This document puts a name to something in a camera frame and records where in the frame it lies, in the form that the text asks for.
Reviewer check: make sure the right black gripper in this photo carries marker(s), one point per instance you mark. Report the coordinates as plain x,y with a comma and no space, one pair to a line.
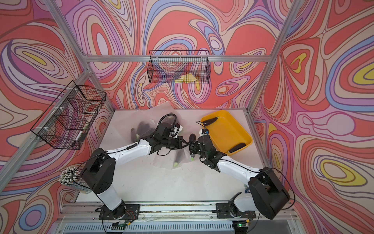
192,148

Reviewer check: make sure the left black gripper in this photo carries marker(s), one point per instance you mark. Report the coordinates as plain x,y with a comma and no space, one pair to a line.
179,139

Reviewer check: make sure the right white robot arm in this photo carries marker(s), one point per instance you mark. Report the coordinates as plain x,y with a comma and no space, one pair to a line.
267,194

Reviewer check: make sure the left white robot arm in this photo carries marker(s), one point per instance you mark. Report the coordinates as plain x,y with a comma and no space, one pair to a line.
99,171

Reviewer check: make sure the yellow plastic tray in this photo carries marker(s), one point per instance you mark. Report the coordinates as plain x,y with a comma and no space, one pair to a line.
227,132

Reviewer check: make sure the yellow item in basket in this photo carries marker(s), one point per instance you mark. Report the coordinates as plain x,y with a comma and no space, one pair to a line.
187,78

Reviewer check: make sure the clear cup of sticks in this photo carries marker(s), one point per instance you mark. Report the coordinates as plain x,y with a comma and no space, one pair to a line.
71,177

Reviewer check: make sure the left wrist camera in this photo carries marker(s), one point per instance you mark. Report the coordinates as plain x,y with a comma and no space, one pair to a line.
176,130

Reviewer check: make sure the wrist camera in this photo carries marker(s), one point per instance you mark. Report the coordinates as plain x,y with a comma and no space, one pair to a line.
204,132
176,130

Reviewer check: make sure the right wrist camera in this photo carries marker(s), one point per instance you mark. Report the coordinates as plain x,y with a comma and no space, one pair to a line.
204,132

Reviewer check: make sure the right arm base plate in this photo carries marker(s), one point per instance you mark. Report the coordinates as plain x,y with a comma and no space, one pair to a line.
228,210

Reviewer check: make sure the back black wire basket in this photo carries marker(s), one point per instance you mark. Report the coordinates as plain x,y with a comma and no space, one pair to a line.
166,65

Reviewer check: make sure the black wire basket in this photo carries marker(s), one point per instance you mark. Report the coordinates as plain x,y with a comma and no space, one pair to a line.
166,65
66,122

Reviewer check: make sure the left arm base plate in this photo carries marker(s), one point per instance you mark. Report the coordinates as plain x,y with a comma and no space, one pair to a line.
129,212

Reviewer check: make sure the left black wire basket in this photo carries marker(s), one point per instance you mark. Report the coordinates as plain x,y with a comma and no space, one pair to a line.
66,122

